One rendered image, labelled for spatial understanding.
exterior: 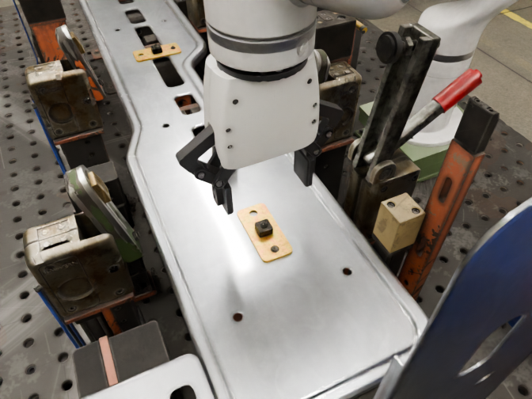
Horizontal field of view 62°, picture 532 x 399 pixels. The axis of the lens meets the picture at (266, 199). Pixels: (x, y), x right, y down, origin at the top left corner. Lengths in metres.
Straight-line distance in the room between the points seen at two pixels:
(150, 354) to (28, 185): 0.72
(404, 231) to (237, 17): 0.28
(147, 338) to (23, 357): 0.41
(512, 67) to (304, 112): 2.81
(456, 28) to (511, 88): 2.06
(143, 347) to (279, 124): 0.26
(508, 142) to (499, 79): 1.76
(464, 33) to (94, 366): 0.79
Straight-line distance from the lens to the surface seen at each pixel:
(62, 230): 0.52
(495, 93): 2.87
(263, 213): 0.54
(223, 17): 0.33
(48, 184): 1.12
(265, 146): 0.40
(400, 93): 0.47
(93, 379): 0.49
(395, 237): 0.49
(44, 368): 0.85
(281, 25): 0.32
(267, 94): 0.37
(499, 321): 0.19
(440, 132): 1.07
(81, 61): 0.78
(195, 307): 0.48
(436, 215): 0.49
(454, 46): 0.94
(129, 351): 0.49
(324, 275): 0.50
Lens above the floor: 1.41
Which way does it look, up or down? 47 degrees down
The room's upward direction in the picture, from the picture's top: straight up
